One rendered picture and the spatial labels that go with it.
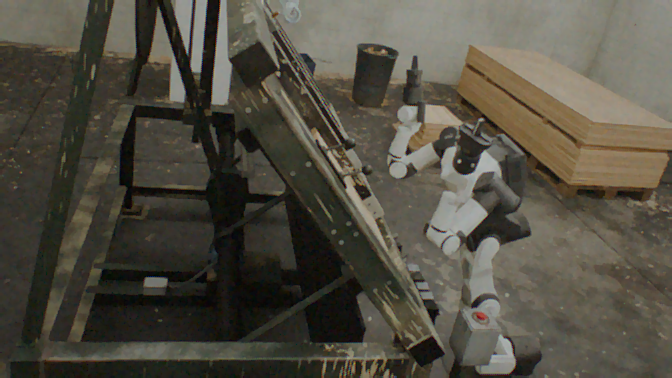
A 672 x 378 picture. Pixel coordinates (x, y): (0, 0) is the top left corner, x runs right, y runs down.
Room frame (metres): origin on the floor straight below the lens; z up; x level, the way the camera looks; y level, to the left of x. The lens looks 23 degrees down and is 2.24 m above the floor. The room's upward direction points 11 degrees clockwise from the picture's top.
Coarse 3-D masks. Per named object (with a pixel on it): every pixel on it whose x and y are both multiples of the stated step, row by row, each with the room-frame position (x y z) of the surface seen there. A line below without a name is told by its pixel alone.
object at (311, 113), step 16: (272, 16) 2.17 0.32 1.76; (288, 64) 2.17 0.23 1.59; (288, 80) 2.17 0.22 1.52; (304, 96) 2.19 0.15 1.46; (304, 112) 2.19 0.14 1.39; (320, 112) 2.22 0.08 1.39; (320, 128) 2.21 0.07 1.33; (336, 144) 2.23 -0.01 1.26; (352, 176) 2.26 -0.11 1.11; (368, 192) 2.28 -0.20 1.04; (368, 208) 2.28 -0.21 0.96
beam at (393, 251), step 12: (384, 228) 2.22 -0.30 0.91; (384, 240) 2.14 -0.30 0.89; (396, 252) 2.04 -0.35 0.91; (408, 276) 1.91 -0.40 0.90; (408, 288) 1.82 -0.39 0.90; (420, 300) 1.82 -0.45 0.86; (432, 324) 1.71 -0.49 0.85; (432, 336) 1.58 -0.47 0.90; (408, 348) 1.57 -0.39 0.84; (420, 348) 1.58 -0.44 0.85; (432, 348) 1.59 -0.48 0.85; (420, 360) 1.58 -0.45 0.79; (432, 360) 1.59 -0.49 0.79
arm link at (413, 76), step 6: (408, 72) 2.41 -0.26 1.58; (414, 72) 2.41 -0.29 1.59; (420, 72) 2.45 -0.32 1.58; (408, 78) 2.42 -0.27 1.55; (414, 78) 2.42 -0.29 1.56; (420, 78) 2.47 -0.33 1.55; (408, 84) 2.43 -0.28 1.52; (414, 84) 2.42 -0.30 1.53; (420, 84) 2.44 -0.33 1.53; (408, 90) 2.41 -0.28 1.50; (414, 90) 2.40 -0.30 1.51; (420, 90) 2.41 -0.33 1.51; (408, 96) 2.40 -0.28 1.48; (414, 96) 2.40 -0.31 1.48; (420, 96) 2.41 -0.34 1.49
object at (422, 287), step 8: (400, 248) 2.28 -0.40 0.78; (408, 264) 2.18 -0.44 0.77; (416, 264) 2.20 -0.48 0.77; (416, 272) 2.15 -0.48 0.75; (416, 280) 2.09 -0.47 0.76; (424, 280) 2.10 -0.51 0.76; (424, 288) 2.03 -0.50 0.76; (424, 296) 1.98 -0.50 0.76; (432, 296) 1.99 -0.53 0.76; (424, 304) 1.93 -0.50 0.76; (432, 304) 1.94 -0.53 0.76; (432, 312) 1.91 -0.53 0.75; (440, 312) 1.94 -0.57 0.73; (432, 320) 1.91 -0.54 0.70
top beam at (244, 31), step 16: (240, 0) 1.94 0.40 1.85; (256, 0) 2.06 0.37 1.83; (240, 16) 1.73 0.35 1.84; (256, 16) 1.68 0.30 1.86; (240, 32) 1.55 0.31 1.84; (256, 32) 1.47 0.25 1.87; (240, 48) 1.41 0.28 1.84; (256, 48) 1.40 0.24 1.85; (272, 48) 1.55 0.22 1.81; (240, 64) 1.39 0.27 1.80; (256, 64) 1.40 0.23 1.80; (272, 64) 1.41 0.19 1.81; (256, 80) 1.40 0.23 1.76
